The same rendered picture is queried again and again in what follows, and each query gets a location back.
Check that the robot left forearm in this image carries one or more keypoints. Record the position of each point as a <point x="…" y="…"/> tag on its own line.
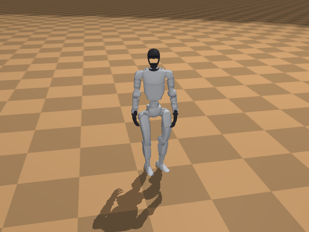
<point x="174" y="104"/>

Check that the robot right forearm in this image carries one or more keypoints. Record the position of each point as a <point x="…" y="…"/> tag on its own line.
<point x="135" y="104"/>

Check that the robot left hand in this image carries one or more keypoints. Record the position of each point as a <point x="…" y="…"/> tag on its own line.
<point x="174" y="119"/>

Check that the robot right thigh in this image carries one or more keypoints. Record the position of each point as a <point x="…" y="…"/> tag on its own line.
<point x="143" y="117"/>

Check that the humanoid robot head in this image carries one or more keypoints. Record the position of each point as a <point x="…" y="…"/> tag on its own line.
<point x="153" y="53"/>

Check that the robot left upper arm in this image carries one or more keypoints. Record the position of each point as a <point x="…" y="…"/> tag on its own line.
<point x="170" y="81"/>

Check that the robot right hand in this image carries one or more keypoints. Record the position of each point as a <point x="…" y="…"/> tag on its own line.
<point x="134" y="118"/>

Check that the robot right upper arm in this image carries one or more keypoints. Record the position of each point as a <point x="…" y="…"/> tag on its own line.
<point x="137" y="83"/>

